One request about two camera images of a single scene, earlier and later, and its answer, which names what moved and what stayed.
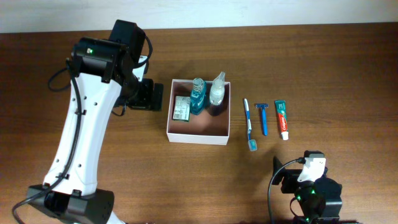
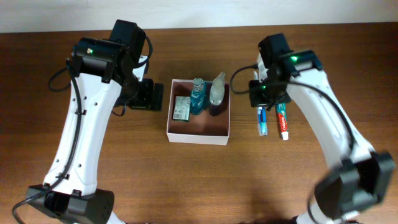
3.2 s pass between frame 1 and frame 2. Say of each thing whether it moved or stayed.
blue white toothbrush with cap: moved
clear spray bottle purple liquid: stayed
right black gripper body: moved
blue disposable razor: stayed
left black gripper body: stayed
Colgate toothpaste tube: stayed
